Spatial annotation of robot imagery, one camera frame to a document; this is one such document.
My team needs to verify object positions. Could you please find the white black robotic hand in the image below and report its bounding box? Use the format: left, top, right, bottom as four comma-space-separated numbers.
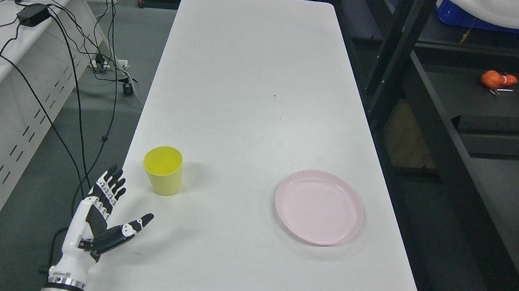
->
47, 165, 154, 290

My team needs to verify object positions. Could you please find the yellow plastic cup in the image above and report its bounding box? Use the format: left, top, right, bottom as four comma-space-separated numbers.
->
143, 146, 183, 197

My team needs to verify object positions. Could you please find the black metal shelf rack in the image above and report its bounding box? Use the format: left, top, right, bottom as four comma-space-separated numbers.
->
340, 0, 519, 291

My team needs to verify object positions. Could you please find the orange toy on shelf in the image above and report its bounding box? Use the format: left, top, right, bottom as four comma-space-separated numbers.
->
480, 70, 517, 89

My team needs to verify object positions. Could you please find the white power strip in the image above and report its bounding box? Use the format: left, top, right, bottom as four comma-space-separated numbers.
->
89, 54, 130, 72

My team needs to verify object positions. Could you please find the white table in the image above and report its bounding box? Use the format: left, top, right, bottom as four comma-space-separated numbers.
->
86, 0, 417, 291

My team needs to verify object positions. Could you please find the black power adapter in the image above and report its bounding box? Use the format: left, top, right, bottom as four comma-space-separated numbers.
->
16, 3, 51, 28

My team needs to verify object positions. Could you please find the pink plastic plate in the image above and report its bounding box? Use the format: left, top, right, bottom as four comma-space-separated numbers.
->
275, 169, 364, 247

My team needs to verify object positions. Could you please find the blue plastic crate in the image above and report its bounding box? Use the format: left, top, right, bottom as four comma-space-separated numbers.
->
435, 0, 519, 34

